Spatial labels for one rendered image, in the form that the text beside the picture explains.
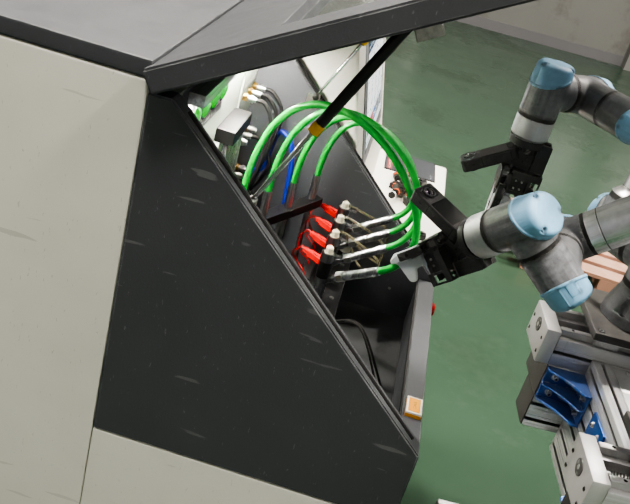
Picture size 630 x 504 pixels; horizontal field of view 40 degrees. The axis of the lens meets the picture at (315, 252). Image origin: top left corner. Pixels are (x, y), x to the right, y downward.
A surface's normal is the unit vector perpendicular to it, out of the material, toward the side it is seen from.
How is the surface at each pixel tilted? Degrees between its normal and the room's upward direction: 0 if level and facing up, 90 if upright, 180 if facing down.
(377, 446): 90
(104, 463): 90
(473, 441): 0
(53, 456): 90
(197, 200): 90
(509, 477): 0
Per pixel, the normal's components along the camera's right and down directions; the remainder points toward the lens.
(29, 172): -0.17, 0.43
